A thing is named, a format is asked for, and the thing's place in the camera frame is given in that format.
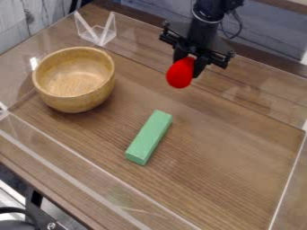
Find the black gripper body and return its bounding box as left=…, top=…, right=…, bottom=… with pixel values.
left=158, top=18, right=234, bottom=68

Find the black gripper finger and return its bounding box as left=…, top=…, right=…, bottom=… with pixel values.
left=172, top=48, right=188, bottom=62
left=193, top=55, right=210, bottom=78

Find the red plush strawberry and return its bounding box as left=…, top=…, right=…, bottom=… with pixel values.
left=165, top=57, right=194, bottom=89

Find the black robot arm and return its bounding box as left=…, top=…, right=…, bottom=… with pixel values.
left=158, top=0, right=244, bottom=78

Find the clear acrylic corner stand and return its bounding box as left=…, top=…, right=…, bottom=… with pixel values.
left=73, top=12, right=116, bottom=47

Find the wooden bowl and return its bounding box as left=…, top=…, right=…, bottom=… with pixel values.
left=32, top=47, right=114, bottom=113

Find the green rectangular block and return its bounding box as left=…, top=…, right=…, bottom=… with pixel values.
left=124, top=111, right=172, bottom=165

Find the clear acrylic front barrier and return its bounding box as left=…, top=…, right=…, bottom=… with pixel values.
left=0, top=108, right=200, bottom=230

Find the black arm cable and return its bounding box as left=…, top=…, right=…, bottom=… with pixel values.
left=218, top=12, right=242, bottom=40

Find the black metal table frame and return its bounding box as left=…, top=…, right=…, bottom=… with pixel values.
left=0, top=188, right=69, bottom=230

